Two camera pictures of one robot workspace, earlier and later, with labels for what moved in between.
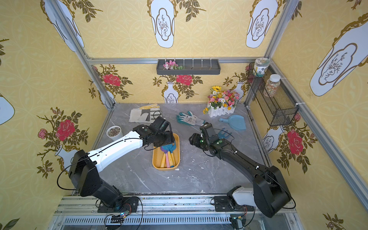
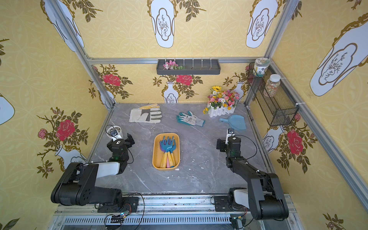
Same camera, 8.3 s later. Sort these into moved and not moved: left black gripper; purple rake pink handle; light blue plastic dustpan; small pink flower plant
Moved: left black gripper
Not moved: small pink flower plant; purple rake pink handle; light blue plastic dustpan
